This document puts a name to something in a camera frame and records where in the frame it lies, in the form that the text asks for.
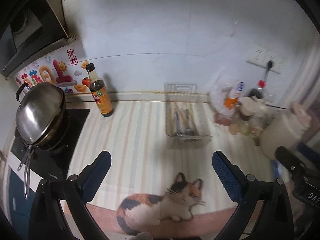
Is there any brown-band plastic cup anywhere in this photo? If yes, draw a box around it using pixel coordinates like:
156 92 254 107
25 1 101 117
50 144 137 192
229 96 255 135

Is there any dark soy sauce bottle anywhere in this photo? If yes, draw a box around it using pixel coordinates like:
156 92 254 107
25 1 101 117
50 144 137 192
86 63 114 117

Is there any orange-label plastic bottle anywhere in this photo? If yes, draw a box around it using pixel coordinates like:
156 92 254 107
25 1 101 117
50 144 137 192
224 81 245 109

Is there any large hammered steel spoon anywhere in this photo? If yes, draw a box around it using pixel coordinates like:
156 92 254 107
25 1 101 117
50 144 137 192
174 111 184 137

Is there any black induction cooktop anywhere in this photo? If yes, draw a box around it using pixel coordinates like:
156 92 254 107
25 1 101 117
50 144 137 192
10 108 91 183

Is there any steel wok with lid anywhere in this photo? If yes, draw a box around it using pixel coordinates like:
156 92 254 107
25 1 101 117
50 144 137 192
15 82 66 199

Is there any clear plastic bag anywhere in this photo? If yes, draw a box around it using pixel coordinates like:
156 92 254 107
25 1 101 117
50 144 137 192
208 67 237 118

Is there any colourful wall sticker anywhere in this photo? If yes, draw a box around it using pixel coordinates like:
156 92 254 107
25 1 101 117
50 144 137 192
14 46 89 95

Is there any black range hood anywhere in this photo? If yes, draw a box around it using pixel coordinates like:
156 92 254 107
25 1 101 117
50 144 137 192
1 0 76 78

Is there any blue smartphone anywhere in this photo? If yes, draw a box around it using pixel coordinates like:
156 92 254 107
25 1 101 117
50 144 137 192
270 159 282 181

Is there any black power plug cable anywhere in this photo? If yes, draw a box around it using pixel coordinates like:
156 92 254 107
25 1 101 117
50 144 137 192
261 60 275 83

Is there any clear plastic utensil basket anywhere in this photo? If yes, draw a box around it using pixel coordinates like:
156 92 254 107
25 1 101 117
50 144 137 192
164 82 212 148

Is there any white wall socket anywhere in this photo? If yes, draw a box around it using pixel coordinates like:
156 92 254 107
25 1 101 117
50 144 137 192
246 46 285 74

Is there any red-cap clear bottle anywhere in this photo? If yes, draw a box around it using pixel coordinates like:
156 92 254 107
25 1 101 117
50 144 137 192
248 80 266 99

